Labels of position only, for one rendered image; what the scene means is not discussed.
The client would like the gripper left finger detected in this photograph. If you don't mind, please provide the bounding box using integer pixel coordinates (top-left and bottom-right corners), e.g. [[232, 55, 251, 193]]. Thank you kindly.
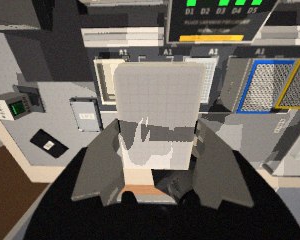
[[23, 118, 125, 240]]

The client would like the grey tip rack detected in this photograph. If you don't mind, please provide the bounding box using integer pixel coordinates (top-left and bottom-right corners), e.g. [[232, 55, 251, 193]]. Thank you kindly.
[[272, 58, 300, 109]]

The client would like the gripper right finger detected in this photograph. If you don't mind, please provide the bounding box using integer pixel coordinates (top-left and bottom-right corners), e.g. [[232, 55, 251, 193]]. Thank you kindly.
[[192, 119, 300, 240]]

